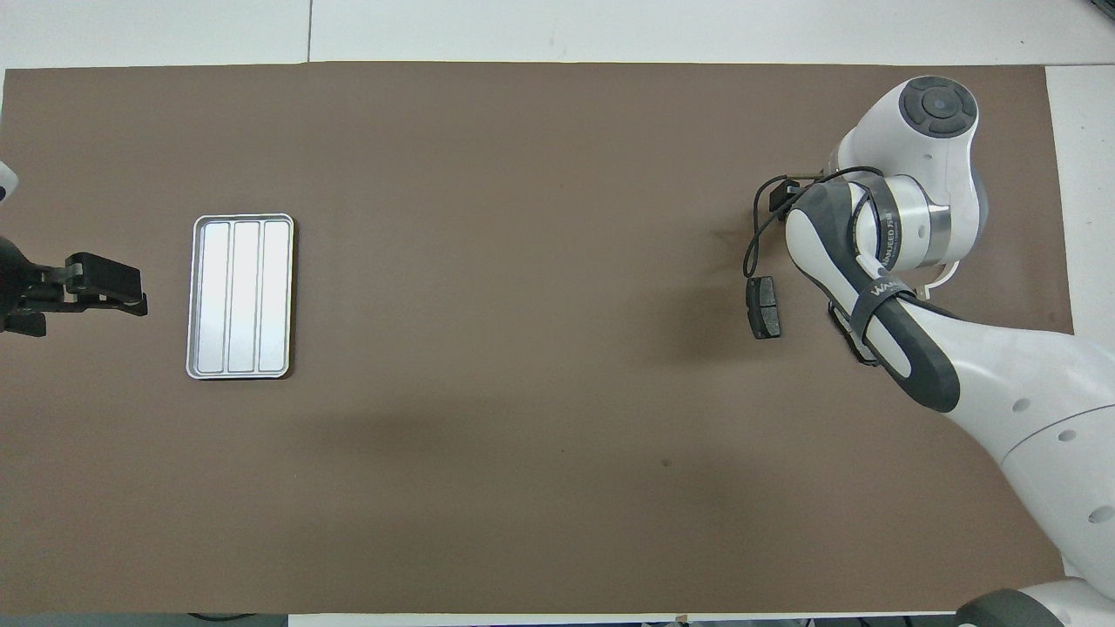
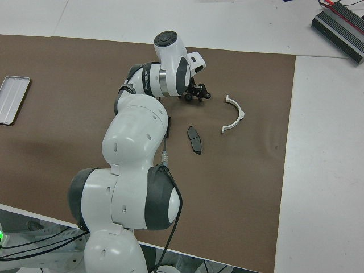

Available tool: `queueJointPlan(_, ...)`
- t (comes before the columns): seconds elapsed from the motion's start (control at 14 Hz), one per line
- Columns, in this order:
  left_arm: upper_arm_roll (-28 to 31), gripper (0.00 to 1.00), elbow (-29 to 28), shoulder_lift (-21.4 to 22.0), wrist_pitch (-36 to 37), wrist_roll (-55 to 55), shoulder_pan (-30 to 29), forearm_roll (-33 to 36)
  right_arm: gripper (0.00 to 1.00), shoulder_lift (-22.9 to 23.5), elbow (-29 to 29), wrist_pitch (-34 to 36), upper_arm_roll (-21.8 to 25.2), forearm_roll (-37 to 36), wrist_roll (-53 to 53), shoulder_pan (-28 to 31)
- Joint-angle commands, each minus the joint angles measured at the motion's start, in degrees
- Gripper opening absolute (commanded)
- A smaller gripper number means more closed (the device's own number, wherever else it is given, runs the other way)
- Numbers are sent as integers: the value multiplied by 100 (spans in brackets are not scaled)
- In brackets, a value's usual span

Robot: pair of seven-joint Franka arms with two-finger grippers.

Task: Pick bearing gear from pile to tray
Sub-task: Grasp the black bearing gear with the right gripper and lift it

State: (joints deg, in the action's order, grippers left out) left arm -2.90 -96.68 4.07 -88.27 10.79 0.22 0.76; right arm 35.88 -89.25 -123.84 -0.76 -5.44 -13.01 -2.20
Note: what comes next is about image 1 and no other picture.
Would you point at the silver ribbed metal tray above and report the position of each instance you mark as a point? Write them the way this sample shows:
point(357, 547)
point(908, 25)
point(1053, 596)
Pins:
point(239, 296)

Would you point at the rectangular dark brake pad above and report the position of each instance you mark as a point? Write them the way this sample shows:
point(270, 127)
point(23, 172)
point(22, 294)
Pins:
point(765, 309)

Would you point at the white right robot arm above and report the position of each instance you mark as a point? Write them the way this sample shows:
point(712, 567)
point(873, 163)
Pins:
point(932, 157)

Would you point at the brown table mat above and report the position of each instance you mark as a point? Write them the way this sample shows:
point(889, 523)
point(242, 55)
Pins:
point(523, 261)

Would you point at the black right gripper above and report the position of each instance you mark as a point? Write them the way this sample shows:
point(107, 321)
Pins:
point(791, 190)

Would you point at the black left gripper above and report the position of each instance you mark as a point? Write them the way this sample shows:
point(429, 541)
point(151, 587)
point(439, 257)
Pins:
point(26, 292)

